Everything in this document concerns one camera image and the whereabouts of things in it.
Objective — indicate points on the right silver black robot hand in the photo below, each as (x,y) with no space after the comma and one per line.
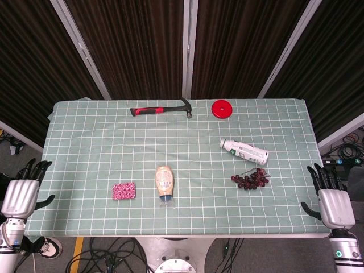
(335,206)

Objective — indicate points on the grey aluminium partition post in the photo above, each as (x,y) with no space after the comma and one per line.
(189,48)
(82,51)
(290,48)

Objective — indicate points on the beige squeeze sauce bottle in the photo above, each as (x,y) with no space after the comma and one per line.
(164,182)

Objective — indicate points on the dark red grape bunch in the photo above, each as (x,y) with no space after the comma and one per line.
(251,180)

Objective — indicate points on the yellow floor tape strip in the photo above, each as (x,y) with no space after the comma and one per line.
(76,253)

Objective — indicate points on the grey aluminium partition rail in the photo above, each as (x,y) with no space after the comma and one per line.
(20,135)
(341,130)

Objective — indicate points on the black box with round stickers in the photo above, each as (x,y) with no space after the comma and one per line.
(341,167)

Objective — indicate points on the black white sneaker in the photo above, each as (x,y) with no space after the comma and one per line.
(52,247)

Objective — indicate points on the red black claw hammer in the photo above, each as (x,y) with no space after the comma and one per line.
(150,110)

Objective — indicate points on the red round disc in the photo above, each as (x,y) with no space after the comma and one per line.
(221,109)

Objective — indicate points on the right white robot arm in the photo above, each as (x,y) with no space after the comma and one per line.
(345,250)

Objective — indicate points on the green checkered tablecloth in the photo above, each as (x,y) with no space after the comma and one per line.
(182,136)

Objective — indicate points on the dark ribbed partition panel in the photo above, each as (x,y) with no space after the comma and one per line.
(31,62)
(133,48)
(330,65)
(241,48)

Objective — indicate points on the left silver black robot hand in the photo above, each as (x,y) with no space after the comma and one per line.
(21,196)

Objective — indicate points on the white green-print plastic bottle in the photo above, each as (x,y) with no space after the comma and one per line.
(246,151)

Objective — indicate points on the white silver robot base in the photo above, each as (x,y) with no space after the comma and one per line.
(176,256)

